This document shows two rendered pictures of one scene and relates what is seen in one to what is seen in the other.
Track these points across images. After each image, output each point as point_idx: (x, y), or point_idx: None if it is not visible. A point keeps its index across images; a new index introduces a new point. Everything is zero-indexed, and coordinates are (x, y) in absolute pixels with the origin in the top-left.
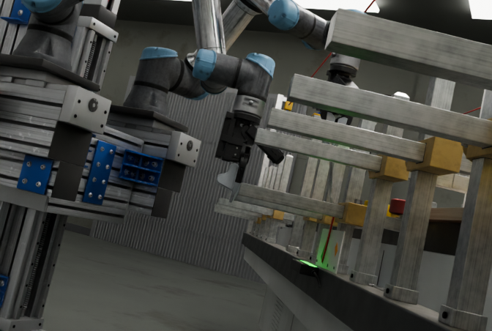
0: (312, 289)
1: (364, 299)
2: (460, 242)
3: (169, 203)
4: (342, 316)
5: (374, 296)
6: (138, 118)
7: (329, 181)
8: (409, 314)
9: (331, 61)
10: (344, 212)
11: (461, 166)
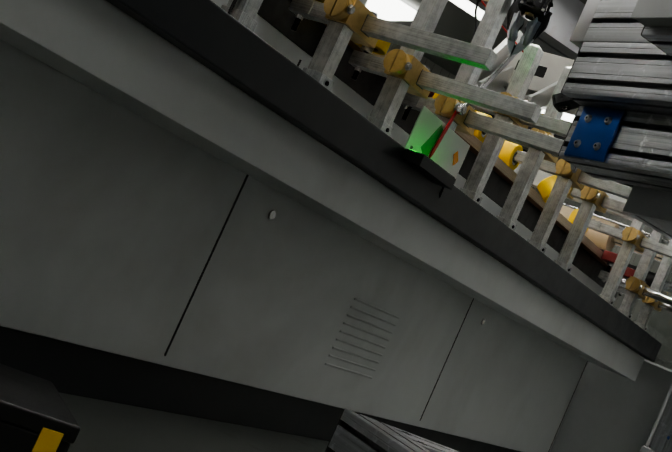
0: (423, 193)
1: (505, 231)
2: (554, 216)
3: (570, 129)
4: (478, 238)
5: (514, 232)
6: None
7: (486, 84)
8: (536, 250)
9: None
10: None
11: None
